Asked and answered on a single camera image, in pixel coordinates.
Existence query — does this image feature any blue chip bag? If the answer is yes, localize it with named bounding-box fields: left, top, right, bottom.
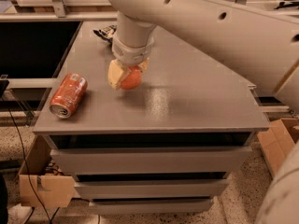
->
left=93, top=25, right=117, bottom=43

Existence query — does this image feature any black cable on floor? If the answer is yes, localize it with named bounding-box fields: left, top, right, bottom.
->
left=0, top=93, right=60, bottom=224

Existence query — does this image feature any cardboard box right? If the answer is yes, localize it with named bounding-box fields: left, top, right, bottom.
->
left=258, top=119, right=299, bottom=176

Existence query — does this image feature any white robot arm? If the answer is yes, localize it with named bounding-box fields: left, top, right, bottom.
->
left=108, top=0, right=299, bottom=110

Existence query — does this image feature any top grey drawer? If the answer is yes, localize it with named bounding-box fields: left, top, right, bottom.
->
left=50, top=147, right=251, bottom=175

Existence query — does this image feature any metal shelf frame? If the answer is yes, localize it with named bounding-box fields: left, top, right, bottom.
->
left=0, top=0, right=299, bottom=23

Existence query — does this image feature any cardboard box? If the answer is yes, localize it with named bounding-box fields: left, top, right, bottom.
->
left=19, top=136, right=75, bottom=208
left=258, top=119, right=299, bottom=176

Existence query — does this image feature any bottom grey drawer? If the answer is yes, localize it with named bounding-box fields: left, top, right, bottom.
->
left=89, top=198, right=213, bottom=215

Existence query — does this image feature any orange soda can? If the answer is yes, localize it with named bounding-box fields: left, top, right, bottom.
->
left=50, top=73, right=88, bottom=119

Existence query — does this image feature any middle grey drawer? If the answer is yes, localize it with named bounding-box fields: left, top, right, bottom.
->
left=75, top=179, right=229, bottom=199

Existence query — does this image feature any grey drawer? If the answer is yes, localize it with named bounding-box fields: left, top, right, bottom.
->
left=75, top=179, right=229, bottom=199
left=50, top=147, right=251, bottom=175
left=89, top=198, right=213, bottom=215

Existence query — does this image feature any grey drawer cabinet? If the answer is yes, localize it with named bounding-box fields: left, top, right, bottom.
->
left=34, top=21, right=268, bottom=203

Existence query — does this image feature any cardboard box left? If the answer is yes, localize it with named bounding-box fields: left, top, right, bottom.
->
left=19, top=136, right=75, bottom=208

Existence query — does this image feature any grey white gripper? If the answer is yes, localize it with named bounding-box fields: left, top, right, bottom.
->
left=107, top=36, right=154, bottom=90

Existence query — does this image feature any red apple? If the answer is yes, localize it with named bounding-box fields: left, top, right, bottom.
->
left=121, top=66, right=142, bottom=90

